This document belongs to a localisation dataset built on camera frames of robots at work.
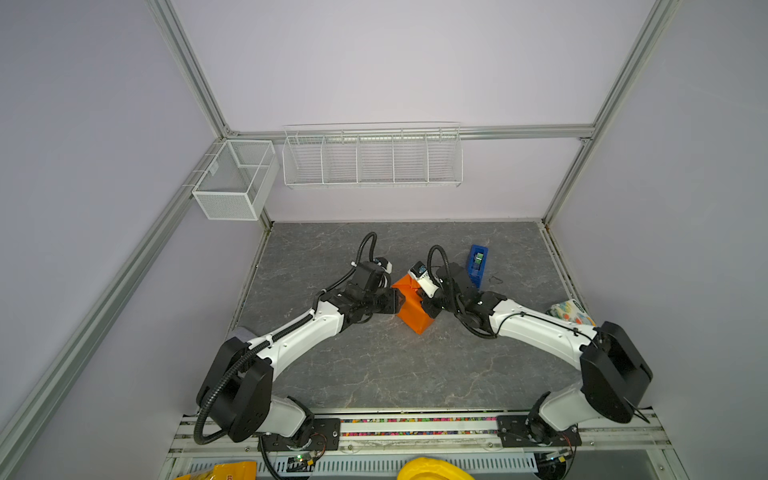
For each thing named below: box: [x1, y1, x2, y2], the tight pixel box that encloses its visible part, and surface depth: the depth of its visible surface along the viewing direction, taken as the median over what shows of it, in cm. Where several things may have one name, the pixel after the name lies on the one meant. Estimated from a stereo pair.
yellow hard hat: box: [397, 457, 475, 480], surface depth 67 cm
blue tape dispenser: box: [468, 244, 489, 289], surface depth 104 cm
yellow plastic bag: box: [174, 461, 257, 480], surface depth 67 cm
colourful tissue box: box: [545, 299, 596, 327], surface depth 91 cm
